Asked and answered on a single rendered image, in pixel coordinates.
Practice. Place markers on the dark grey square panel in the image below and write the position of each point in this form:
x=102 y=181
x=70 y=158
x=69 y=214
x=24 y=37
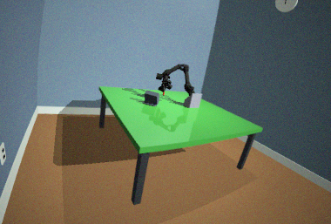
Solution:
x=151 y=98

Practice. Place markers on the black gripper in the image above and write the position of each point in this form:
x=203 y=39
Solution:
x=164 y=84

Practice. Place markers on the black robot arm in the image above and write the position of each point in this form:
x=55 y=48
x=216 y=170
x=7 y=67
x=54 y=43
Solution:
x=188 y=87

